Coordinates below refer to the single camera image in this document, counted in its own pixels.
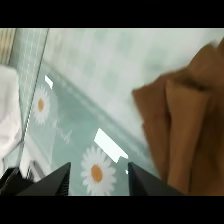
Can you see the white garment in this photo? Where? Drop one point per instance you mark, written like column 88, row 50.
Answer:
column 8, row 110

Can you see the brown shirt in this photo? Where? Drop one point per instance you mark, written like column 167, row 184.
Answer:
column 190, row 126

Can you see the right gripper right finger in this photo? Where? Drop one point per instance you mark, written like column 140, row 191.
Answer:
column 143, row 183

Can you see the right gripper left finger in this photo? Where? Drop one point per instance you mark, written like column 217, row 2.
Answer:
column 53, row 183

